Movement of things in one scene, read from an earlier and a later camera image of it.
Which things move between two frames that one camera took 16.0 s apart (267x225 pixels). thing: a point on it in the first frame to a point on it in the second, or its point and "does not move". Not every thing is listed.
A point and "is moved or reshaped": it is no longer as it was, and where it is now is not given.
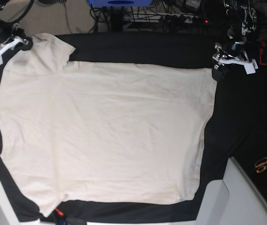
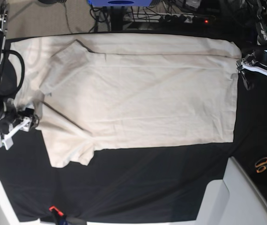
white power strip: (160, 17) does not move
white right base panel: (236, 199) does not move
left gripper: (4, 44) to (5, 114)
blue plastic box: (108, 3) does not move
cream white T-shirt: (117, 132) is moved or reshaped
